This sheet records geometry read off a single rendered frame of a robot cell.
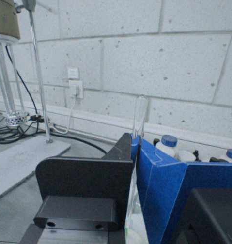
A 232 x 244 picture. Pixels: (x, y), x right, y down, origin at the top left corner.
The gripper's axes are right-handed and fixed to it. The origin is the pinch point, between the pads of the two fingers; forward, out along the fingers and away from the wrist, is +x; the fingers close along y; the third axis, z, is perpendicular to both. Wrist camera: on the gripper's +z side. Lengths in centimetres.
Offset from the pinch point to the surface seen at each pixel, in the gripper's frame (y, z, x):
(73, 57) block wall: 22, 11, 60
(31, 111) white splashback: 53, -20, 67
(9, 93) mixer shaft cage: 33.9, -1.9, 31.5
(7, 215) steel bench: 24.8, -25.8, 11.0
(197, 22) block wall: -24, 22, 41
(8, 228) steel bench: 22.4, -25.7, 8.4
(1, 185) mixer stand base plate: 31.7, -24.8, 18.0
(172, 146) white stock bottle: -16.4, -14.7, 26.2
